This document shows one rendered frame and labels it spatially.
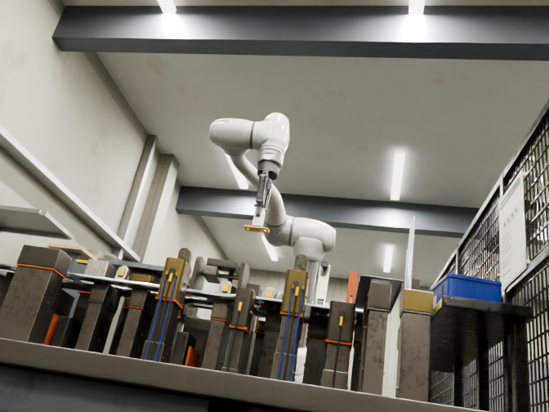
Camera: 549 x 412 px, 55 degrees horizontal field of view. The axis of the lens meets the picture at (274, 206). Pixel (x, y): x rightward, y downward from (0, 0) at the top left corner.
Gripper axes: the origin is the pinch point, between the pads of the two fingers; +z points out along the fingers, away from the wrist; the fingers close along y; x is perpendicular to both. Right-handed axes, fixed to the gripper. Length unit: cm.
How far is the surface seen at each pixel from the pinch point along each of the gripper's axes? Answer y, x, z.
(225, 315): 6.4, -2.9, 35.5
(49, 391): 67, -15, 67
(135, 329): 7, -29, 43
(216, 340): 6.0, -3.9, 42.9
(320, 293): -15.5, 22.5, 18.7
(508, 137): -386, 182, -305
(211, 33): -195, -126, -269
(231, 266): -15.3, -10.1, 13.0
